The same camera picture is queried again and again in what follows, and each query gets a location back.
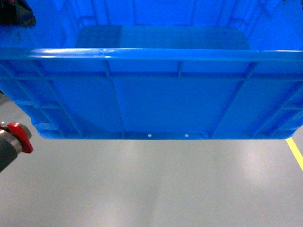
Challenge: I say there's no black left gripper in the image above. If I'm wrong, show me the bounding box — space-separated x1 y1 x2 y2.
0 0 36 26

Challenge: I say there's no large blue plastic crate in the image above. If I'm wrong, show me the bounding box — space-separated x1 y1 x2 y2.
0 0 303 140

